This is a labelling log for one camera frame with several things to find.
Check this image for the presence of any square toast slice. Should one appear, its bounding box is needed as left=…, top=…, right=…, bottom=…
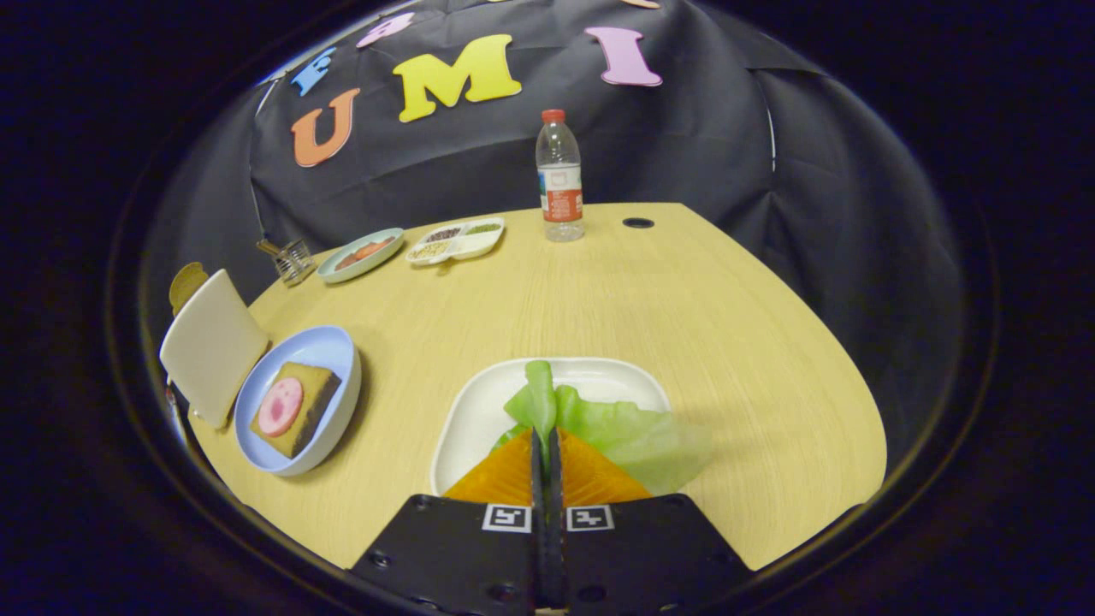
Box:
left=250, top=361, right=342, bottom=459

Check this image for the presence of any pale green round plate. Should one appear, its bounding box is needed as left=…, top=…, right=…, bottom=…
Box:
left=317, top=228, right=405, bottom=284

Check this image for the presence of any metal wire utensil holder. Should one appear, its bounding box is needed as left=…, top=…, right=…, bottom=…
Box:
left=257, top=238, right=317, bottom=286

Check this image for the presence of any black backdrop cloth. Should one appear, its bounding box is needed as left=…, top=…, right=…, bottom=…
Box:
left=141, top=0, right=968, bottom=463

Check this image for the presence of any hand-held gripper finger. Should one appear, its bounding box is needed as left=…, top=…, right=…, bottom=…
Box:
left=547, top=428, right=758, bottom=616
left=349, top=428, right=548, bottom=616

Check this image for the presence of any clear bottle with red cap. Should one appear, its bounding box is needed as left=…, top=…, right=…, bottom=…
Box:
left=536, top=109, right=586, bottom=243

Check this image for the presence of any blue round plate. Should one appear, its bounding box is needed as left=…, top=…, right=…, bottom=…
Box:
left=234, top=325, right=363, bottom=477

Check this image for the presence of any white toaster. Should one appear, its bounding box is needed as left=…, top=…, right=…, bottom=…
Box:
left=159, top=269, right=269, bottom=430

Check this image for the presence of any green lettuce leaf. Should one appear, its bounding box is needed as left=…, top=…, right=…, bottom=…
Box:
left=492, top=360, right=713, bottom=497

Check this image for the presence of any white square plate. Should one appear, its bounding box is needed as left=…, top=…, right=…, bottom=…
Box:
left=429, top=357, right=672, bottom=497

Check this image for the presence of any white divided condiment tray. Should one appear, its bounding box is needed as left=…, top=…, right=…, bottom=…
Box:
left=405, top=217, right=506, bottom=267

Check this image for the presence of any pink ham slice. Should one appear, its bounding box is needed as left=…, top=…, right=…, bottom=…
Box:
left=257, top=377, right=305, bottom=438

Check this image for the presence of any brown bread slice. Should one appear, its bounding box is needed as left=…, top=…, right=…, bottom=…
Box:
left=169, top=262, right=210, bottom=316

